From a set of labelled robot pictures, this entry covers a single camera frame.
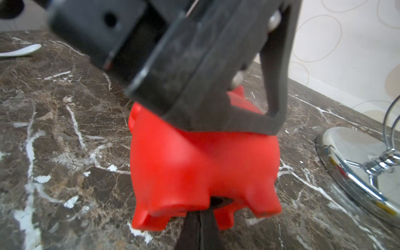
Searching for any red piggy bank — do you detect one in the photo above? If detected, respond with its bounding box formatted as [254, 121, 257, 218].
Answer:
[128, 103, 282, 231]

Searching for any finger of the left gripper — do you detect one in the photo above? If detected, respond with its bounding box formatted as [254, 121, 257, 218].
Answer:
[175, 1, 301, 135]

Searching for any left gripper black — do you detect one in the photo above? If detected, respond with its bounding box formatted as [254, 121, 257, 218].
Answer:
[47, 1, 281, 116]

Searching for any white plastic spoon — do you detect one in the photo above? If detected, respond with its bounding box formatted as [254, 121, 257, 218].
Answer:
[0, 44, 42, 58]

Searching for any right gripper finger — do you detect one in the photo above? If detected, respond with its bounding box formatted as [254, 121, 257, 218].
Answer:
[175, 197, 233, 250]

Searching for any chrome mug tree stand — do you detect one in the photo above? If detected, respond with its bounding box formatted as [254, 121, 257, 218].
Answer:
[316, 98, 400, 228]

